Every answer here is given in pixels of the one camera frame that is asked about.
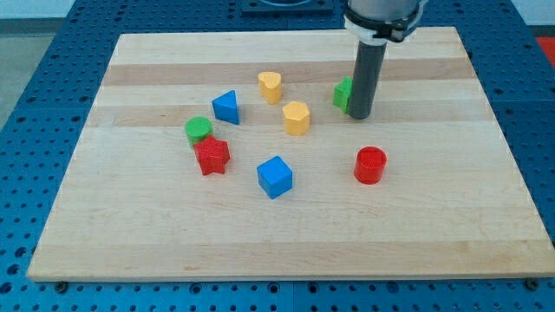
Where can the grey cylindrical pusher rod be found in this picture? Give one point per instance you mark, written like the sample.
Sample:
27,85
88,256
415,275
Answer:
366,74

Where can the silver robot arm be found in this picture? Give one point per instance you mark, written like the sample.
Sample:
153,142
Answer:
375,23

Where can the yellow hexagon block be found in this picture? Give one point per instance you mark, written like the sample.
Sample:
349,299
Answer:
296,118

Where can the yellow heart block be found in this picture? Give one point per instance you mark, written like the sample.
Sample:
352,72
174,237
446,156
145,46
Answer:
270,86

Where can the green block behind rod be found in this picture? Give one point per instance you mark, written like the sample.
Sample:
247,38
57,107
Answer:
342,93

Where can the red cylinder block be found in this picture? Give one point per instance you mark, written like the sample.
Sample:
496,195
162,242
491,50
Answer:
370,165

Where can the blue cube block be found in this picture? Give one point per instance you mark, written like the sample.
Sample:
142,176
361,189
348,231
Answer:
275,177

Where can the blue triangle block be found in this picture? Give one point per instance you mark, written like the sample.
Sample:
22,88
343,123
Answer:
225,107

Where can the wooden board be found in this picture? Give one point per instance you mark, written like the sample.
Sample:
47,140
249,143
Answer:
134,205

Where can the red star block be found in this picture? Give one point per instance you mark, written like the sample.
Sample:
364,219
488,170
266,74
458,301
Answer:
212,155

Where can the green cylinder block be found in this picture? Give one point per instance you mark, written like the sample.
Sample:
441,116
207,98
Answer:
197,129

